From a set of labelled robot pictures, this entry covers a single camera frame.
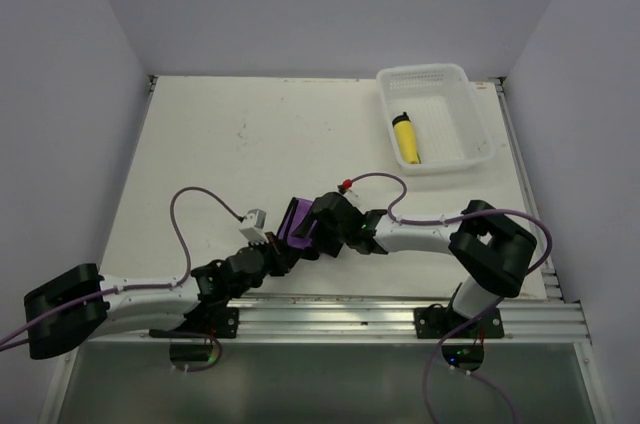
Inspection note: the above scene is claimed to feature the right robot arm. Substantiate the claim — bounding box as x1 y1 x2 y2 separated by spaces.
287 192 537 337

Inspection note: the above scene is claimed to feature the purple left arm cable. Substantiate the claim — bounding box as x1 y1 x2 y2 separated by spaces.
0 187 246 351

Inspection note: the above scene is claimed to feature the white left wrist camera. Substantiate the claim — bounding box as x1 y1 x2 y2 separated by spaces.
239 209 267 244

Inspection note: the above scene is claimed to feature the white plastic basket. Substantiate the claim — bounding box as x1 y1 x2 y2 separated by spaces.
376 63 495 176

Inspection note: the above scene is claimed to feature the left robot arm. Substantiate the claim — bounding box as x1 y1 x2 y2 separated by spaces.
24 234 311 360

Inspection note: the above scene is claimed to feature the right black base bracket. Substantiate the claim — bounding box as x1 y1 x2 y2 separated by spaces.
413 304 505 339

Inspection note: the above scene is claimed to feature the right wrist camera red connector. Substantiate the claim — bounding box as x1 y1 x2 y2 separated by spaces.
337 179 361 207

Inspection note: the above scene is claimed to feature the left black base bracket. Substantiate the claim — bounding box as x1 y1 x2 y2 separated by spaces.
149 306 240 339

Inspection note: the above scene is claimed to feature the aluminium mounting rail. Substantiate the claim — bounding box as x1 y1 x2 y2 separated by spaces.
92 296 590 344

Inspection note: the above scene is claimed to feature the purple grey towel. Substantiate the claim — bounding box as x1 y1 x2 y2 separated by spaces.
276 196 326 263

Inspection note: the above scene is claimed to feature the black base bracket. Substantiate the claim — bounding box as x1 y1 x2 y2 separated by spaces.
413 304 505 339
149 306 240 339

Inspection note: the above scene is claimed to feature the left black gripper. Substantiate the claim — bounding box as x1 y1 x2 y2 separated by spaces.
231 230 304 298

